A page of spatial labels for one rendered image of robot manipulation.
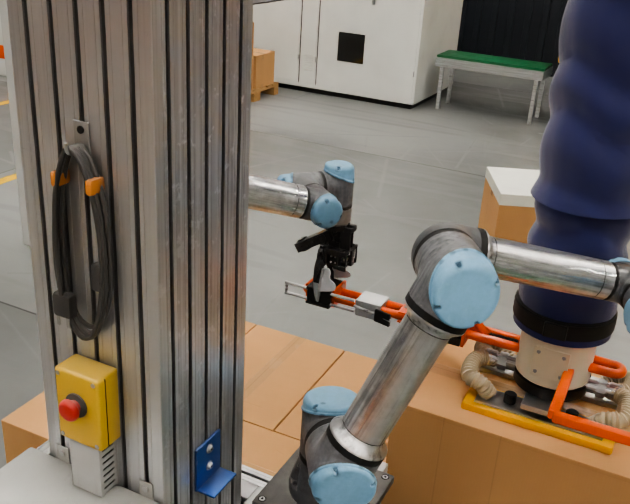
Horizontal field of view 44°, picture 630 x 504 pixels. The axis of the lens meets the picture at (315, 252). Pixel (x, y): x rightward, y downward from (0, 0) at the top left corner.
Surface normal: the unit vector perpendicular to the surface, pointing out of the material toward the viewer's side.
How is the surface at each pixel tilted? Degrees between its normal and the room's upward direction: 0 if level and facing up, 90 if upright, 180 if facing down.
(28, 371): 0
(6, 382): 0
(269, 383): 0
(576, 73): 75
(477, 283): 83
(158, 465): 90
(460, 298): 83
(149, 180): 90
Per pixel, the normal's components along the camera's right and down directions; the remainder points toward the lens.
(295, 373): 0.06, -0.91
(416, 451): -0.45, 0.33
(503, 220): -0.04, 0.40
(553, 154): -0.94, 0.23
